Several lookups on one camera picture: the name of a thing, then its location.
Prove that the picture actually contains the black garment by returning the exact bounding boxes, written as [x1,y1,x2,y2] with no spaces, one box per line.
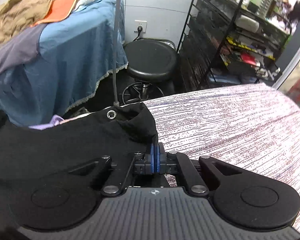
[0,103,158,238]

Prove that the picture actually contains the grey floor lamp pole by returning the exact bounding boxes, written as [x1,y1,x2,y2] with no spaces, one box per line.
[113,0,121,106]

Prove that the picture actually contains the purple floral bed sheet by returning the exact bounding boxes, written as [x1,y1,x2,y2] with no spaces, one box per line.
[29,115,71,131]

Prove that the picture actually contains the black round stool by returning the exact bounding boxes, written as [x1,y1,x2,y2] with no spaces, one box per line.
[121,38,178,105]

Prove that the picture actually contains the blue skirted bed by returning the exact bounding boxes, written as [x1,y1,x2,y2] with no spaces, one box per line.
[0,0,128,126]

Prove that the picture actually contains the black metal shelf rack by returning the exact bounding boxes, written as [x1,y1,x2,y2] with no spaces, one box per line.
[177,0,292,92]

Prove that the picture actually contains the grey blanket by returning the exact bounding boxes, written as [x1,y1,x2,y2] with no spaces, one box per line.
[0,24,47,74]

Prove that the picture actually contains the orange cloth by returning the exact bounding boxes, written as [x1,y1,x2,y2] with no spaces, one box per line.
[32,0,78,27]

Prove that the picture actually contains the tan jacket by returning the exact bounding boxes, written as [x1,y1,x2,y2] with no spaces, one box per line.
[0,0,53,46]

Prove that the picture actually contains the white wall socket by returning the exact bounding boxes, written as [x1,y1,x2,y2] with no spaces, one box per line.
[133,20,148,34]

